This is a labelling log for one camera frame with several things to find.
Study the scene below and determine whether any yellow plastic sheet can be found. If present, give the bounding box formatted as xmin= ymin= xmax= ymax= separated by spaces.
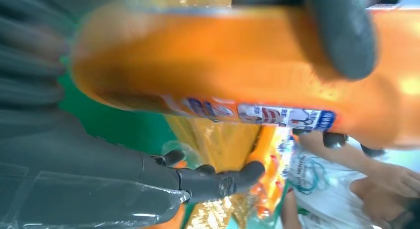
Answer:
xmin=124 ymin=0 xmax=289 ymax=229

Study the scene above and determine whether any person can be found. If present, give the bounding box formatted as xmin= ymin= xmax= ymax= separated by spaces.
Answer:
xmin=280 ymin=132 xmax=420 ymax=229

